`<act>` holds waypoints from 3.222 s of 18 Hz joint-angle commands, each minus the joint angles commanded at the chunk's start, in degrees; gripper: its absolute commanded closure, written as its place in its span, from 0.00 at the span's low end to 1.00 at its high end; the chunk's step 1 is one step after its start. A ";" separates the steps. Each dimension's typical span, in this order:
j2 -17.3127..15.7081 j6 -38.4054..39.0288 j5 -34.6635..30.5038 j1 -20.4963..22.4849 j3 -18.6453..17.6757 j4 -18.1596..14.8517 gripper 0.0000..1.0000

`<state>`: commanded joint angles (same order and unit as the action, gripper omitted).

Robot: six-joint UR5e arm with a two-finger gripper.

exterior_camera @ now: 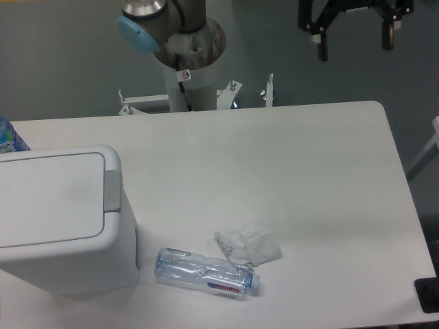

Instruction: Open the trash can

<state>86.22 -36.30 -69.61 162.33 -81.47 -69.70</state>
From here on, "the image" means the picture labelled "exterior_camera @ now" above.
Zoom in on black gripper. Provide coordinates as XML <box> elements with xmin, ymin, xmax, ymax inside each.
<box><xmin>298</xmin><ymin>0</ymin><xmax>414</xmax><ymax>62</ymax></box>

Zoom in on white push-lid trash can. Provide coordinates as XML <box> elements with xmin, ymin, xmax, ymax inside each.
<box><xmin>1</xmin><ymin>145</ymin><xmax>140</xmax><ymax>295</ymax></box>

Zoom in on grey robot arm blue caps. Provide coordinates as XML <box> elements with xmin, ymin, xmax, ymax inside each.
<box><xmin>117</xmin><ymin>1</ymin><xmax>414</xmax><ymax>71</ymax></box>

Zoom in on crumpled white plastic wrapper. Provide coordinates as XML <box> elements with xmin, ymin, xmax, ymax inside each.
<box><xmin>214</xmin><ymin>223</ymin><xmax>282</xmax><ymax>268</ymax></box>

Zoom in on black clamp at table edge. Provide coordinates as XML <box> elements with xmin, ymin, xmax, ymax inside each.
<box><xmin>414</xmin><ymin>277</ymin><xmax>438</xmax><ymax>314</ymax></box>

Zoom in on crushed clear plastic bottle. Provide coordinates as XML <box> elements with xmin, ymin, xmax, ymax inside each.
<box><xmin>154</xmin><ymin>248</ymin><xmax>261</xmax><ymax>299</ymax></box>

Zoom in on blue labelled bottle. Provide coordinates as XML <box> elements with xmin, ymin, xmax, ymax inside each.
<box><xmin>1</xmin><ymin>117</ymin><xmax>30</xmax><ymax>154</ymax></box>

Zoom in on white frame at right edge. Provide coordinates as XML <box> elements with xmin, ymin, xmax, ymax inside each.
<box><xmin>405</xmin><ymin>117</ymin><xmax>438</xmax><ymax>182</ymax></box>

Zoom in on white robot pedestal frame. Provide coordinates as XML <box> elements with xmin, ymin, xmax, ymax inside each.
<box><xmin>117</xmin><ymin>64</ymin><xmax>277</xmax><ymax>117</ymax></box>

